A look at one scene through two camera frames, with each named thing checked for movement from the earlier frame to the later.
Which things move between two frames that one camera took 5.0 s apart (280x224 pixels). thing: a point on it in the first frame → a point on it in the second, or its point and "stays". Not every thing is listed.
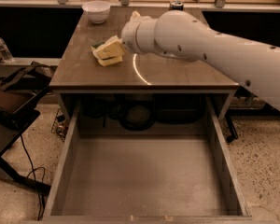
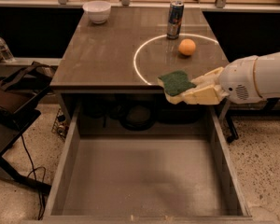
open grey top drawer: x=148 y=178 stays
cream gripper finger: x=114 y=49 → x=210 y=95
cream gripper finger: x=137 y=17 → x=211 y=78
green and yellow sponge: x=106 y=61 → x=175 y=84
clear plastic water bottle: x=4 y=50 stays
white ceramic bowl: x=97 y=10 stays
